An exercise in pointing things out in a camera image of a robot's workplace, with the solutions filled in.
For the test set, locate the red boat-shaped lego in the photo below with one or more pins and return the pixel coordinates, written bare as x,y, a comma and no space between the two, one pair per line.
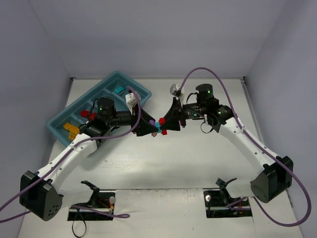
84,114

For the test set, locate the teal rounded lego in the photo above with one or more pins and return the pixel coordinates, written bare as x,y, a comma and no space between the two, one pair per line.
119,90

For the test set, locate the red long lego brick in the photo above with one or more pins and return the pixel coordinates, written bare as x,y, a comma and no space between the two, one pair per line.
161,123

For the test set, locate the small teal lego piece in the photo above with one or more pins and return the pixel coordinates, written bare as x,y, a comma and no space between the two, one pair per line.
157,124

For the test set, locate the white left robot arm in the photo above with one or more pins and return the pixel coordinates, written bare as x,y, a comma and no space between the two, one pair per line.
40,191

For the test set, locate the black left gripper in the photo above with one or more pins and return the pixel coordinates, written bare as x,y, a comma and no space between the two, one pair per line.
136,122

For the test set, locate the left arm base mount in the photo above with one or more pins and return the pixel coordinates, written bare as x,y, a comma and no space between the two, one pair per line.
100,200

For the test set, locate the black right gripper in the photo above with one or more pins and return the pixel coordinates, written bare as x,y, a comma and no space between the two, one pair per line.
181,115

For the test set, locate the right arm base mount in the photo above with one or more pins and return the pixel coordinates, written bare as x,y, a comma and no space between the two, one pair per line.
219,204

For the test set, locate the yellow black striped lego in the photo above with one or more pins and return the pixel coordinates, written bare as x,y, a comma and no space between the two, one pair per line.
72,136

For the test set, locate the teal divided plastic tray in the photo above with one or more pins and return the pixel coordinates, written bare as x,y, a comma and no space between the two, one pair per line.
107,87

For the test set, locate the orange square lego in tray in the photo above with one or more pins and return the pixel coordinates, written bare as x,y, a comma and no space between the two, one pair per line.
67,126

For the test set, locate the purple orange flower lego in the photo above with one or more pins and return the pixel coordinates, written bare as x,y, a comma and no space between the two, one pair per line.
152,122

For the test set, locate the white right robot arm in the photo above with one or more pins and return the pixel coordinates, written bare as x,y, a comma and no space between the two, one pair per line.
272,176

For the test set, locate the teal yellow lego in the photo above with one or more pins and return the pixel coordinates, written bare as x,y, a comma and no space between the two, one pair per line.
74,129

